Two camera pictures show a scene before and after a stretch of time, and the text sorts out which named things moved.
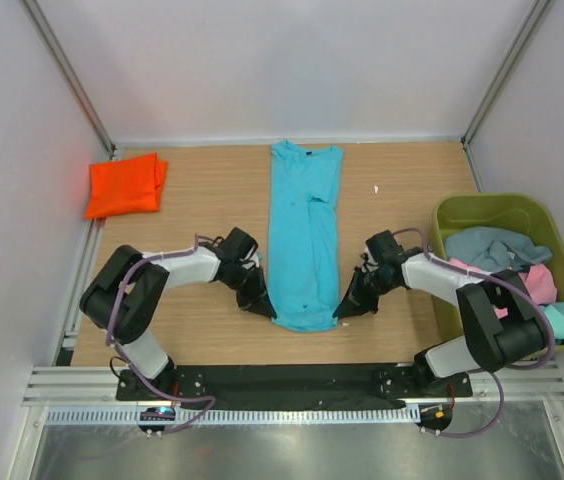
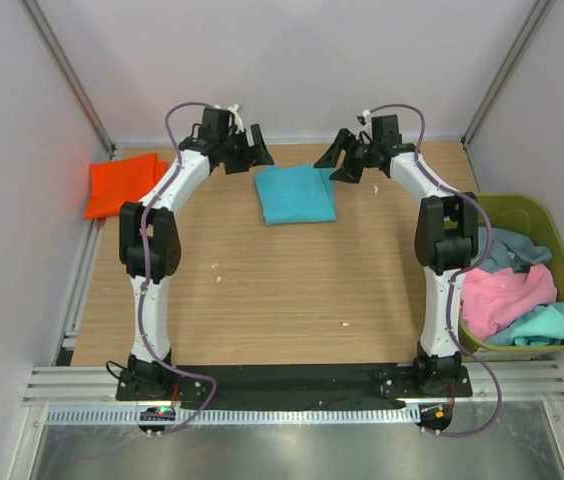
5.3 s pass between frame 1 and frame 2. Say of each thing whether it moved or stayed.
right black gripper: moved
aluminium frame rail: stayed
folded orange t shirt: stayed
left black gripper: moved
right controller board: stayed
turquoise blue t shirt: moved
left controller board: stayed
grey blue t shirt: stayed
